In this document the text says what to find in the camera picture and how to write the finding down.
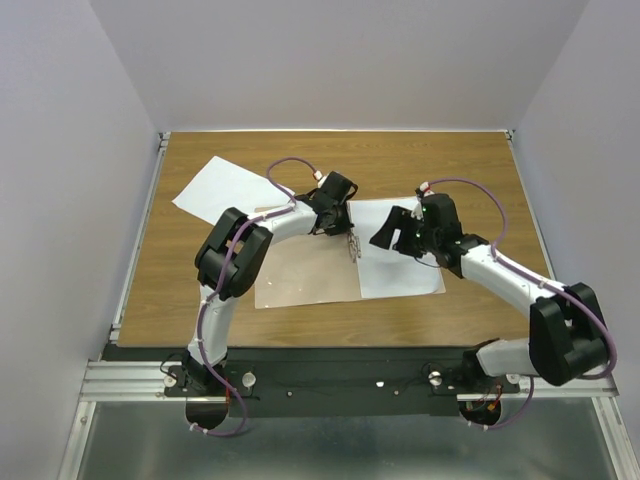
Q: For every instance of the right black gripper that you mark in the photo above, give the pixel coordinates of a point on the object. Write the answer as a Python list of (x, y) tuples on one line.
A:
[(399, 218)]

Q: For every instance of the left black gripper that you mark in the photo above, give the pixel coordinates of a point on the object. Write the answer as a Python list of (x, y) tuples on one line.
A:
[(346, 224)]

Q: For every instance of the metal folder clip mechanism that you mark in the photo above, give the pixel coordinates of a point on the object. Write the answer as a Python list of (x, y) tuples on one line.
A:
[(354, 246)]

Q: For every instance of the white paper sheet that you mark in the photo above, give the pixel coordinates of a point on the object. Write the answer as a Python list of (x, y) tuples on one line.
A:
[(221, 184), (386, 273)]

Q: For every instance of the tan paper folder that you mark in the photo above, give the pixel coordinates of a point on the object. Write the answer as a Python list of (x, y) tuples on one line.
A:
[(307, 270)]

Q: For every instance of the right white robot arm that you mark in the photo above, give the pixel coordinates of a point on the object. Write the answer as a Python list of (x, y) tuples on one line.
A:
[(567, 337)]

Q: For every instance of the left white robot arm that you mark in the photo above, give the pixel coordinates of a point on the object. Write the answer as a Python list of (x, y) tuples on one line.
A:
[(231, 258)]

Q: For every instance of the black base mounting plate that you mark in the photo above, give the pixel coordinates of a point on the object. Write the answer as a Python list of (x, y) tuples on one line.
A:
[(289, 382)]

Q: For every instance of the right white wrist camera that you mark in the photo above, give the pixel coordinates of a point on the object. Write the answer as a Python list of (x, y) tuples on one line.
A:
[(422, 191)]

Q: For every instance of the aluminium frame rail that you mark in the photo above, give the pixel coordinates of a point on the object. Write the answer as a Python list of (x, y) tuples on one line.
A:
[(127, 381)]

